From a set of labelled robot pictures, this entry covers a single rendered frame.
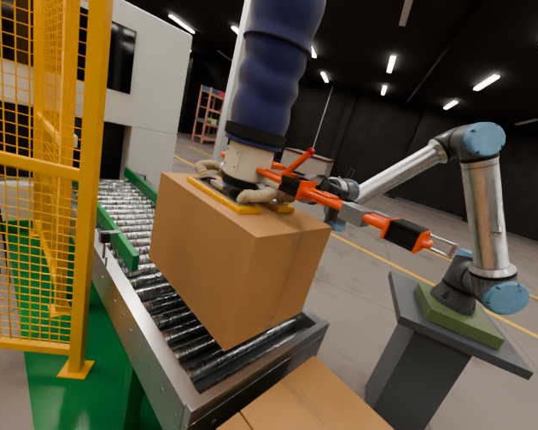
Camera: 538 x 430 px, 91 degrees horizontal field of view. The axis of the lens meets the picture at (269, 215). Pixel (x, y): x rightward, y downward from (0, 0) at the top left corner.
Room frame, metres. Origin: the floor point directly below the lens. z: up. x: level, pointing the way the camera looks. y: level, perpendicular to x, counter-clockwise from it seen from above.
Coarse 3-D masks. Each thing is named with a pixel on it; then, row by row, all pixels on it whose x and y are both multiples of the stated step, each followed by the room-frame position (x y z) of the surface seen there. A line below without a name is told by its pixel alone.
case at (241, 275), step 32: (160, 192) 1.02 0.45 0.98; (192, 192) 0.88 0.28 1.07; (160, 224) 0.99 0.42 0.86; (192, 224) 0.84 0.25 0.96; (224, 224) 0.74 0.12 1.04; (256, 224) 0.74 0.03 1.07; (288, 224) 0.82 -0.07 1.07; (320, 224) 0.93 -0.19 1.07; (160, 256) 0.96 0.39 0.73; (192, 256) 0.82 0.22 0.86; (224, 256) 0.72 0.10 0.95; (256, 256) 0.66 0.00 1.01; (288, 256) 0.78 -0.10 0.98; (320, 256) 0.94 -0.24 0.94; (192, 288) 0.79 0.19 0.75; (224, 288) 0.69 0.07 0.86; (256, 288) 0.69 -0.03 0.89; (288, 288) 0.83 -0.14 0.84; (224, 320) 0.67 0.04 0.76; (256, 320) 0.73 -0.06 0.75
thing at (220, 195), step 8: (200, 184) 0.94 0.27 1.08; (208, 184) 0.95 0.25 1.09; (208, 192) 0.90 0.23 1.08; (216, 192) 0.89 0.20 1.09; (224, 192) 0.91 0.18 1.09; (232, 192) 0.87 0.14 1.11; (224, 200) 0.84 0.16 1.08; (232, 200) 0.83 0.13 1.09; (232, 208) 0.81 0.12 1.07; (240, 208) 0.79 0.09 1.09; (248, 208) 0.82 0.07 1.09; (256, 208) 0.84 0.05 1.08
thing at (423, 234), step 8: (392, 224) 0.62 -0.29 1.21; (400, 224) 0.60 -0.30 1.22; (408, 224) 0.61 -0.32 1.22; (384, 232) 0.61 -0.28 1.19; (392, 232) 0.61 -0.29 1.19; (400, 232) 0.60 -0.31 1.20; (408, 232) 0.59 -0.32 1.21; (416, 232) 0.58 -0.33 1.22; (424, 232) 0.58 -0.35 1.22; (392, 240) 0.60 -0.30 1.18; (400, 240) 0.60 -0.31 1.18; (408, 240) 0.59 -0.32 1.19; (416, 240) 0.58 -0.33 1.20; (408, 248) 0.58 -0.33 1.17; (416, 248) 0.56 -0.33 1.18
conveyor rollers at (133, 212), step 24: (120, 192) 2.06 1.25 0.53; (120, 216) 1.59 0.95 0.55; (144, 216) 1.71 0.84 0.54; (144, 240) 1.38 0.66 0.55; (120, 264) 1.11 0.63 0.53; (144, 264) 1.14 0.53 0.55; (144, 288) 0.97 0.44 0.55; (168, 288) 1.03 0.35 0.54; (168, 312) 0.87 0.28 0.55; (192, 312) 0.93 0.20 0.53; (168, 336) 0.77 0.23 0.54; (264, 336) 0.90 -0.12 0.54; (216, 360) 0.72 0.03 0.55; (216, 384) 0.63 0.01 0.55
